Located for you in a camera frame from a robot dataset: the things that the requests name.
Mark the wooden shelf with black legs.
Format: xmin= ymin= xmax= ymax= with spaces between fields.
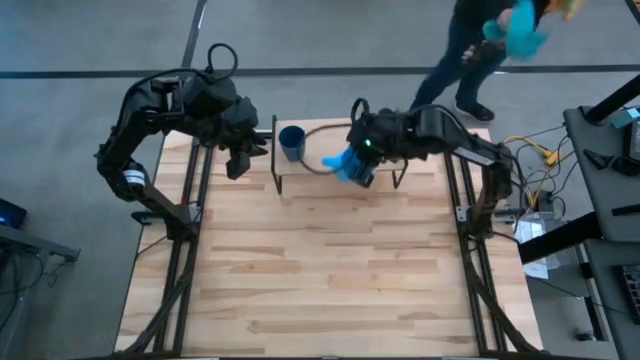
xmin=270 ymin=114 xmax=410 ymax=196

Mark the clear plastic paper bag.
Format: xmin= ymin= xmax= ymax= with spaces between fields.
xmin=513 ymin=212 xmax=571 ymax=280

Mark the dark blue handleless cup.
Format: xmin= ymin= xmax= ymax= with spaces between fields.
xmin=278 ymin=124 xmax=307 ymax=163

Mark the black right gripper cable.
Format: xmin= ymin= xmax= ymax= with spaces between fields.
xmin=350 ymin=97 xmax=373 ymax=124

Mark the black diagonal pole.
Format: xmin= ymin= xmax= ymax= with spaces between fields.
xmin=584 ymin=73 xmax=640 ymax=124

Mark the black device with blue light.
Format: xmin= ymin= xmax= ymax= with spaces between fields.
xmin=0 ymin=198 xmax=29 ymax=231

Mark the grey desk with keyboard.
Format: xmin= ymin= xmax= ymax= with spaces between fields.
xmin=582 ymin=238 xmax=640 ymax=360

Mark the grey side desk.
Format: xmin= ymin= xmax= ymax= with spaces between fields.
xmin=562 ymin=103 xmax=640 ymax=244

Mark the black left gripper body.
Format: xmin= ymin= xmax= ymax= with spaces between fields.
xmin=219 ymin=97 xmax=262 ymax=152

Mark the black keyboard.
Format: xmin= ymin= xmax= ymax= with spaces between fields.
xmin=621 ymin=263 xmax=640 ymax=324

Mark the black desk beam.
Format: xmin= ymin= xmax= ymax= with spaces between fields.
xmin=516 ymin=211 xmax=603 ymax=265

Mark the bright blue cloth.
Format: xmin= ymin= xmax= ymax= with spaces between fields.
xmin=481 ymin=0 xmax=550 ymax=62

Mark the walking person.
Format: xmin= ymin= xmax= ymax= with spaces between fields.
xmin=408 ymin=0 xmax=587 ymax=124

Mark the yellow cable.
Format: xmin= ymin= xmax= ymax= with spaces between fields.
xmin=503 ymin=134 xmax=560 ymax=209

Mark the black tool on desk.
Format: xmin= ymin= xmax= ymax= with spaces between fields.
xmin=582 ymin=147 xmax=640 ymax=177

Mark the teal small box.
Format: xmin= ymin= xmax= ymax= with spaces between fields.
xmin=611 ymin=106 xmax=640 ymax=130

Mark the dark cable on shelf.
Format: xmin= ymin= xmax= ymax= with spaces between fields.
xmin=298 ymin=122 xmax=354 ymax=176

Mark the black aluminium frame rail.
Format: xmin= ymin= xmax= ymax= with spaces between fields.
xmin=122 ymin=133 xmax=217 ymax=355
xmin=442 ymin=149 xmax=541 ymax=355

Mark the grey narrow table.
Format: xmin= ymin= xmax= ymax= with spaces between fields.
xmin=0 ymin=223 xmax=82 ymax=265

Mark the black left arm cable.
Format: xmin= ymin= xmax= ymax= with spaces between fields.
xmin=205 ymin=42 xmax=240 ymax=84

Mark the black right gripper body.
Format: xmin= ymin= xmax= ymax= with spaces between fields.
xmin=346 ymin=108 xmax=407 ymax=164

